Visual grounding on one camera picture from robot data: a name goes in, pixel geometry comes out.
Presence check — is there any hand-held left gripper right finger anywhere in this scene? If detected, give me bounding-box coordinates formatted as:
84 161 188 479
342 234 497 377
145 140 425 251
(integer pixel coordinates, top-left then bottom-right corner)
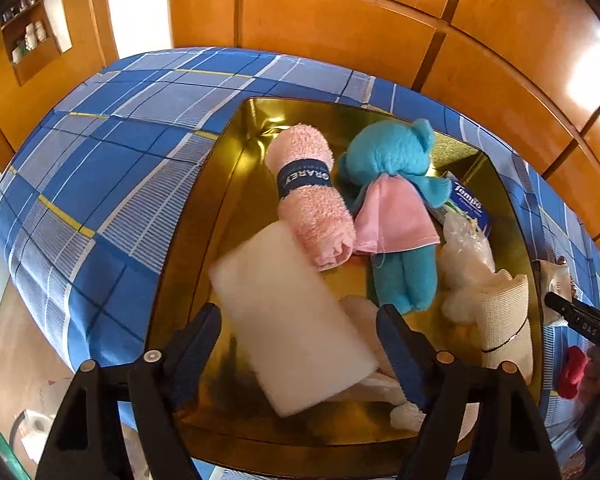
375 303 563 480

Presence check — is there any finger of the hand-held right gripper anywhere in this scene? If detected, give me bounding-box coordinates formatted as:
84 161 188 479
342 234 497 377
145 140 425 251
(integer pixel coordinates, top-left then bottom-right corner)
544 291 600 346

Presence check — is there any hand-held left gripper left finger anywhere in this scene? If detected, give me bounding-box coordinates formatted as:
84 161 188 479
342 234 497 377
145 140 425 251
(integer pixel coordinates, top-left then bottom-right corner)
35 301 224 480

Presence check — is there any white foam block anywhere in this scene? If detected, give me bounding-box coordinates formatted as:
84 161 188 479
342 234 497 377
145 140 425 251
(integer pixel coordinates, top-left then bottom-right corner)
209 222 378 417

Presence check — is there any pink towel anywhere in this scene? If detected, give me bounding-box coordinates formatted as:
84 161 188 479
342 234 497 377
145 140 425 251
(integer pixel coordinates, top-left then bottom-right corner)
265 125 356 272

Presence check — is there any gold box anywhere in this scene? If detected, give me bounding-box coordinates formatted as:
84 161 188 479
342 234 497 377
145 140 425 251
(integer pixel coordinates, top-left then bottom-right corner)
142 96 546 466

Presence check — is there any teal teddy bear pink cape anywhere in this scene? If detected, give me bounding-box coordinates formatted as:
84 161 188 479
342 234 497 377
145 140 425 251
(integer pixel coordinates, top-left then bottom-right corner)
336 118 453 315

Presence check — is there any red fuzzy toy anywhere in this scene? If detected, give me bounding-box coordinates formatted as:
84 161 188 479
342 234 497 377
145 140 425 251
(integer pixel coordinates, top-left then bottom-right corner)
557 347 590 400

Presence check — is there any cream knit roll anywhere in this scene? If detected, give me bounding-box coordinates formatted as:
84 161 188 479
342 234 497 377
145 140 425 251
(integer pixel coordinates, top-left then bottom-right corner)
472 268 535 381

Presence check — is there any clear bag of white cotton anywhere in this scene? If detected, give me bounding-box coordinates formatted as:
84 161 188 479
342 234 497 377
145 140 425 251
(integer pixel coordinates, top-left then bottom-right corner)
437 212 497 323

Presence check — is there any blue tissue packet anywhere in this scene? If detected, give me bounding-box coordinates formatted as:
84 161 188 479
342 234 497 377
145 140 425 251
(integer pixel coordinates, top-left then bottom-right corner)
432 170 493 238

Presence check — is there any white paper roll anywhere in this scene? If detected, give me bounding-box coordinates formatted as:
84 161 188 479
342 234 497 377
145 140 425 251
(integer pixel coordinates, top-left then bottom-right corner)
12 407 58 456

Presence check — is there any blue plaid blanket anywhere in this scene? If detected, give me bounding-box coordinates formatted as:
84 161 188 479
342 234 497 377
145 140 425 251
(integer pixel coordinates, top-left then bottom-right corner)
0 46 600 480

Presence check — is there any wooden panelled wardrobe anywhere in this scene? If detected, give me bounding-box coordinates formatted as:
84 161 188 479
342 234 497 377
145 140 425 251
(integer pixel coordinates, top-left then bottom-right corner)
0 0 600 271

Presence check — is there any wooden wall niche shelf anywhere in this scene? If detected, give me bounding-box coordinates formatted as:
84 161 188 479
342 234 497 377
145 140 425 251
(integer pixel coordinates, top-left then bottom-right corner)
0 0 73 86

